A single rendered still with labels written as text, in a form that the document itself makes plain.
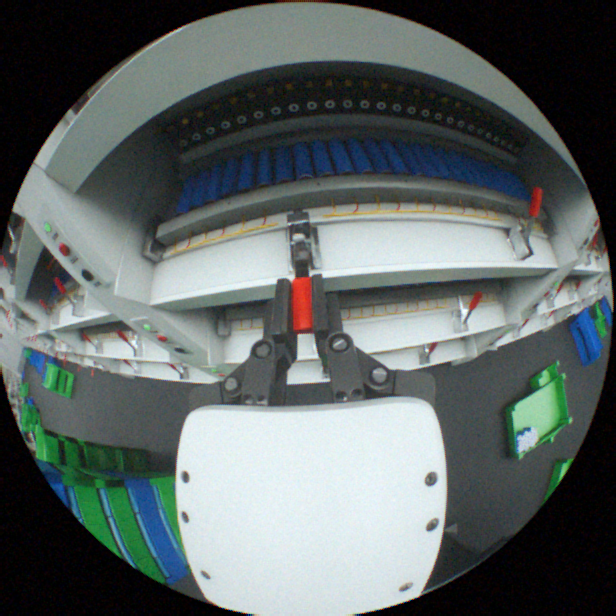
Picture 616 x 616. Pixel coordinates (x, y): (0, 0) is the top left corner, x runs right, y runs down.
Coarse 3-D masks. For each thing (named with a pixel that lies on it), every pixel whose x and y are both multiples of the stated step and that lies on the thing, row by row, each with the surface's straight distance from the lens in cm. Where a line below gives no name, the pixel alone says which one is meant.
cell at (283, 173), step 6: (276, 150) 25; (282, 150) 24; (288, 150) 24; (276, 156) 24; (282, 156) 23; (288, 156) 23; (276, 162) 23; (282, 162) 22; (288, 162) 22; (276, 168) 22; (282, 168) 21; (288, 168) 21; (276, 174) 21; (282, 174) 21; (288, 174) 21; (276, 180) 21
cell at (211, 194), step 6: (216, 168) 26; (222, 168) 26; (210, 174) 26; (216, 174) 25; (222, 174) 26; (210, 180) 25; (216, 180) 24; (210, 186) 24; (216, 186) 24; (210, 192) 23; (216, 192) 23; (204, 198) 23; (210, 198) 22; (216, 198) 23
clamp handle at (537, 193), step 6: (534, 186) 29; (534, 192) 29; (540, 192) 29; (534, 198) 28; (540, 198) 29; (534, 204) 28; (534, 210) 28; (534, 216) 29; (528, 222) 29; (528, 228) 29; (522, 234) 30; (528, 234) 29
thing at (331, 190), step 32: (256, 192) 19; (288, 192) 18; (320, 192) 18; (352, 192) 18; (384, 192) 20; (416, 192) 21; (448, 192) 23; (480, 192) 27; (192, 224) 21; (224, 224) 20
